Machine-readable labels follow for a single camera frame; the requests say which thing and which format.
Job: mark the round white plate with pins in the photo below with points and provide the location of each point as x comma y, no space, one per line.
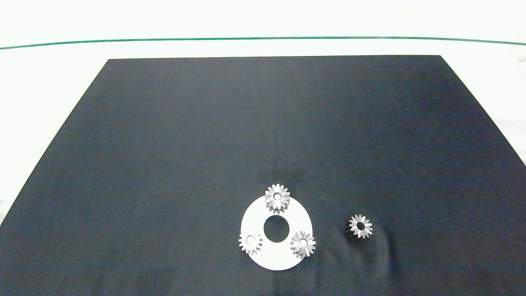
276,254

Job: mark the small steel gear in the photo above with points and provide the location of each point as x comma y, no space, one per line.
256,241
309,245
367,228

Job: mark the dark mat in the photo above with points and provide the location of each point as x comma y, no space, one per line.
164,164

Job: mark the large steel gear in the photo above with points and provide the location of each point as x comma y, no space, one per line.
271,198

